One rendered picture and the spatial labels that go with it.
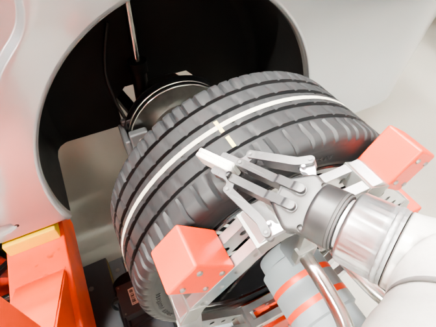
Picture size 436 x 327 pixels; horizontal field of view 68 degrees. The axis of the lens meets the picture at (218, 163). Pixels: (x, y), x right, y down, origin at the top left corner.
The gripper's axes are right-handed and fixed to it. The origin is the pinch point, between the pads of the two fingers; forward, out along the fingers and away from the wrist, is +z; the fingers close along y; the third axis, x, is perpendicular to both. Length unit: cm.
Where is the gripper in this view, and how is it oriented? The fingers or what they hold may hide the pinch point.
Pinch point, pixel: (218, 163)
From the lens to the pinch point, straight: 50.3
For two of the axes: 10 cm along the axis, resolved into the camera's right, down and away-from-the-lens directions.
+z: -7.5, -3.6, 5.6
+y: 5.5, -8.1, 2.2
